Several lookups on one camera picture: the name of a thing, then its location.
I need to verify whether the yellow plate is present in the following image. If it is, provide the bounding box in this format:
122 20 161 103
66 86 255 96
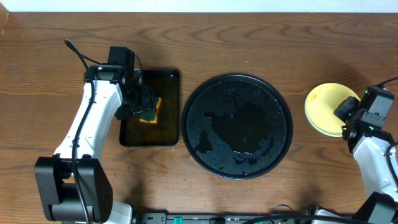
304 83 359 138

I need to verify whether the orange green sponge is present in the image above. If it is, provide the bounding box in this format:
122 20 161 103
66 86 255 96
139 96 162 124

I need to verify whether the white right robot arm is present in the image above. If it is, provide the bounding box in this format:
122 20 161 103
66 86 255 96
334 96 397 224

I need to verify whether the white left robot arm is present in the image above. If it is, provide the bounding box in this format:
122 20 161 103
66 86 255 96
34 65 156 223

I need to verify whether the black rectangular tray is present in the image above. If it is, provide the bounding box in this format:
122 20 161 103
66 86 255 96
119 70 180 147

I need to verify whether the black round tray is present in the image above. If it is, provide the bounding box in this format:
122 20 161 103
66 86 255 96
181 73 294 180

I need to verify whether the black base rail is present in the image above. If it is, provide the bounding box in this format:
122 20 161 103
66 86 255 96
136 203 358 224

